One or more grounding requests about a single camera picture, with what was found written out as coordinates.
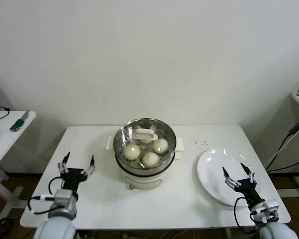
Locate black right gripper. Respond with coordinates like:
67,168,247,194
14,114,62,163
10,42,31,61
222,163,265,206

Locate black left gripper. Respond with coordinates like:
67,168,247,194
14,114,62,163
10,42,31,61
58,151,95,191

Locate glass lid with beige handle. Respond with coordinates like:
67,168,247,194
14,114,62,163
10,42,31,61
114,119,177,167

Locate stainless steel steamer basket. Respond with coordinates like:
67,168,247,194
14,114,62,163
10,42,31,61
113,118,177,174

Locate white round plate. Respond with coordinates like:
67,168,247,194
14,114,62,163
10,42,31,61
196,148,262,207

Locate white electric cooker base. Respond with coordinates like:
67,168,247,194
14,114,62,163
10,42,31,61
106,135,185,191

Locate black power adapter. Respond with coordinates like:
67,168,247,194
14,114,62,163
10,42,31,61
289,119,299,135

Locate white side table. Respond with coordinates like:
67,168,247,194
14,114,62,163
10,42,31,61
0,110,37,217

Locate white wall cable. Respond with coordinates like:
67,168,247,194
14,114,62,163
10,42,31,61
263,134,292,167

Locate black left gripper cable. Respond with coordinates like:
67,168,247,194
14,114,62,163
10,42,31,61
49,175,64,195

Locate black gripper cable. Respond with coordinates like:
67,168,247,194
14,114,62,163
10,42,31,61
49,175,64,195
233,196,257,235

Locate black wall cable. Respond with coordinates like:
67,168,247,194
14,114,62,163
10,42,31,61
265,133,299,174

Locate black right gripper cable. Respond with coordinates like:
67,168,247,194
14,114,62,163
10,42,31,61
233,196,257,235

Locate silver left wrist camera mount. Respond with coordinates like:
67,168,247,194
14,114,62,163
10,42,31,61
53,189,78,212

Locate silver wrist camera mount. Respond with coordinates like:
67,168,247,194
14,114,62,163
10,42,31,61
249,198,280,224
53,189,78,212

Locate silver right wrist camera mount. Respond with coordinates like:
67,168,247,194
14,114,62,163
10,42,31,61
249,198,280,224

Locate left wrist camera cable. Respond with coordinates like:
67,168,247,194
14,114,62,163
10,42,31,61
27,195,56,215

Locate green handled knife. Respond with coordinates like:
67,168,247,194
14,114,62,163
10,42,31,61
10,109,30,132

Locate thin black cable loop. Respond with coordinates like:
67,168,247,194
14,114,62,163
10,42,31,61
0,106,11,121

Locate black floor cables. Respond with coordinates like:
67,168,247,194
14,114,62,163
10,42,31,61
0,216,15,239

